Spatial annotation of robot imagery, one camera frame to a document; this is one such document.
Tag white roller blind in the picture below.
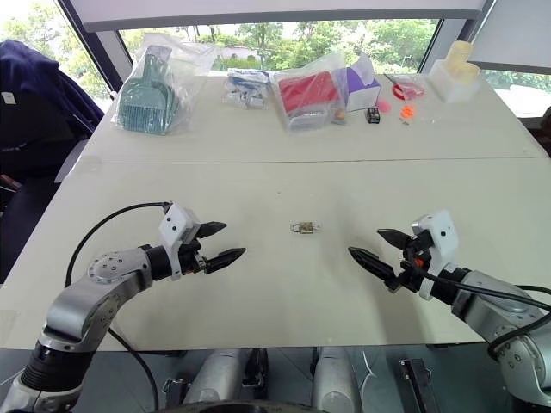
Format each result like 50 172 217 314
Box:
467 0 551 71
67 0 486 34

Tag purple white tissue box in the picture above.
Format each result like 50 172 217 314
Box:
343 52 384 114

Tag red handled scissors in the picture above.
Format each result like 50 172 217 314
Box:
382 72 427 102

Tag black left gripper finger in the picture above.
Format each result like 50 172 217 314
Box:
197 221 228 241
205 247 248 275

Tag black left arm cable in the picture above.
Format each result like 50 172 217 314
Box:
63 200 174 413

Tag dark blue jacket on chair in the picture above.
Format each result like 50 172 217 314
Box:
0 39 107 182

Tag red item in clear bag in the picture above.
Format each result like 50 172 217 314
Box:
271 52 350 135

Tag black office chair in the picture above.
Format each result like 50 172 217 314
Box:
0 128 94 286

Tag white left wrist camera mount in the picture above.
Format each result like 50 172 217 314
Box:
158 204 201 282

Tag silver rounded robot leg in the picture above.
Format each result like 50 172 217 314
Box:
183 347 256 406
310 345 363 413

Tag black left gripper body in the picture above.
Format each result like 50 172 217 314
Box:
178 232 210 277

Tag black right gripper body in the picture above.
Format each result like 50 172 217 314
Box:
397 231 433 295

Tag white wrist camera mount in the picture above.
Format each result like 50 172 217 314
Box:
410 209 457 301
158 204 201 282

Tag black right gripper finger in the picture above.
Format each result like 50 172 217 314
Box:
347 245 400 295
376 228 417 251

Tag clear plastic bag with scoop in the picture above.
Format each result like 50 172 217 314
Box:
110 32 217 138

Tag teal plastic scoop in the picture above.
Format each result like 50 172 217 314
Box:
118 46 181 137

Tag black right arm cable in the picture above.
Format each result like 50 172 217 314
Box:
402 261 551 359

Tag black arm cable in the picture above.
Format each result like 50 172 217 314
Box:
402 261 551 359
63 200 174 413

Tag small bag of white parts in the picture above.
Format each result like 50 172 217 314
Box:
220 67 273 111

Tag black flat bar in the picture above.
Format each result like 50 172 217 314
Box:
397 357 436 413

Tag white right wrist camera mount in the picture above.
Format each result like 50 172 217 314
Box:
410 209 457 301

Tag dark window frame pillar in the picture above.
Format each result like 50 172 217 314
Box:
57 0 135 95

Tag white container with yellowish cups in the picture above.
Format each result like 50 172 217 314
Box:
427 40 483 105

